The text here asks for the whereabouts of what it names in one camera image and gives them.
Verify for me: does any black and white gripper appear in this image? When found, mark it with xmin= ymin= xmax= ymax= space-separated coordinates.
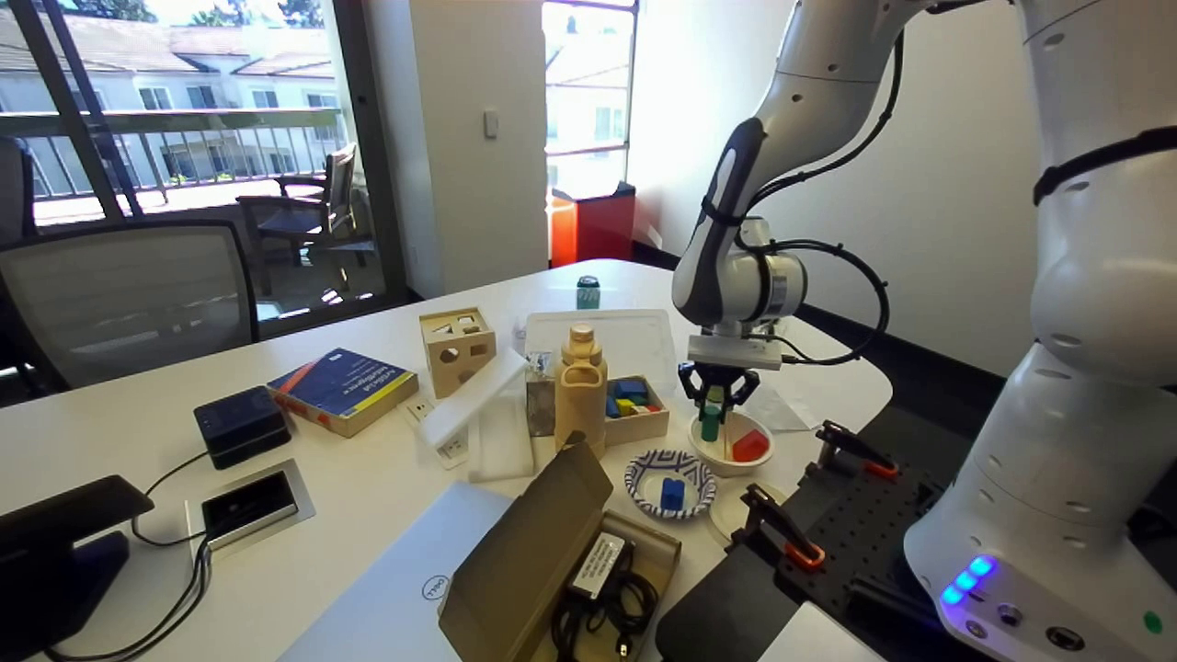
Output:
xmin=676 ymin=328 xmax=786 ymax=431

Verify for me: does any red block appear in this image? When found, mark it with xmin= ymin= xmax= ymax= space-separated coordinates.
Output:
xmin=730 ymin=428 xmax=774 ymax=467

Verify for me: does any white bowl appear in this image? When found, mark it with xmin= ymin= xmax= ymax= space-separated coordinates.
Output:
xmin=693 ymin=407 xmax=779 ymax=480

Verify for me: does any wooden block tray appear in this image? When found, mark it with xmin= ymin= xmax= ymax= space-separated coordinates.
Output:
xmin=601 ymin=371 xmax=672 ymax=450

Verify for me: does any clear plastic bag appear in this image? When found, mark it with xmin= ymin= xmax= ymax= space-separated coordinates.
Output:
xmin=746 ymin=383 xmax=818 ymax=439

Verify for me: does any blue patterned plate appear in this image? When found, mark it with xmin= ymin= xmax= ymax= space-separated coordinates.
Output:
xmin=623 ymin=450 xmax=719 ymax=522

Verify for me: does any black orange clamp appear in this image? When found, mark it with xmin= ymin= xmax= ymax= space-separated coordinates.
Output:
xmin=812 ymin=419 xmax=905 ymax=485
xmin=740 ymin=480 xmax=832 ymax=578

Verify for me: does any yellow bottle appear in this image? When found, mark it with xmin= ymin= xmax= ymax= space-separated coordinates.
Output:
xmin=551 ymin=322 xmax=612 ymax=456

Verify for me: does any small clear jar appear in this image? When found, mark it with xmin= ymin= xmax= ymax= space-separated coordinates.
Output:
xmin=526 ymin=371 xmax=562 ymax=440

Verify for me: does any black white power adapter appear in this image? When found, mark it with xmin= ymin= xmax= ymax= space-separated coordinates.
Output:
xmin=562 ymin=526 xmax=633 ymax=603

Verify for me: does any red bin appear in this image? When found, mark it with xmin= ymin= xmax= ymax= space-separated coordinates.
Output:
xmin=547 ymin=179 xmax=639 ymax=271

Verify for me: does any open cardboard box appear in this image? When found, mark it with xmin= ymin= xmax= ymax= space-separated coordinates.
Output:
xmin=438 ymin=434 xmax=686 ymax=662

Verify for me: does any wooden shape sorter cube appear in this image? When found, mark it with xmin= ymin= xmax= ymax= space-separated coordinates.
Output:
xmin=417 ymin=305 xmax=499 ymax=402

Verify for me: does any blue book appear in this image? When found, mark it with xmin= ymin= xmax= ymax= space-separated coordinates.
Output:
xmin=268 ymin=345 xmax=424 ymax=440

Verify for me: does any dark patio chair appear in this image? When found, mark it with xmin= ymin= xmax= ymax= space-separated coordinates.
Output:
xmin=236 ymin=143 xmax=378 ymax=309

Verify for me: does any small black box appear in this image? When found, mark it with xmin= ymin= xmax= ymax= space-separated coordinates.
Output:
xmin=192 ymin=383 xmax=294 ymax=474

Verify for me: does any table power outlet panel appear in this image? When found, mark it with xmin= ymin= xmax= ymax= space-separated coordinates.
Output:
xmin=182 ymin=459 xmax=317 ymax=550

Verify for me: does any balcony railing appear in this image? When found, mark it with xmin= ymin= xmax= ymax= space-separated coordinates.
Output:
xmin=0 ymin=105 xmax=352 ymax=214

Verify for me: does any grey mesh office chair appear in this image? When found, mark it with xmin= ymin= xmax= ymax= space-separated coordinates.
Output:
xmin=0 ymin=215 xmax=263 ymax=398

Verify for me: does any black tablet on stand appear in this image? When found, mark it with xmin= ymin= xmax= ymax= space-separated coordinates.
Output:
xmin=0 ymin=474 xmax=157 ymax=659

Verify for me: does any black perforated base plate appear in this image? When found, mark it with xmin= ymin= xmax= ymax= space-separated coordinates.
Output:
xmin=655 ymin=402 xmax=1023 ymax=662

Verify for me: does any black cable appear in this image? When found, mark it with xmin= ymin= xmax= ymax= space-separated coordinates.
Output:
xmin=48 ymin=450 xmax=222 ymax=662

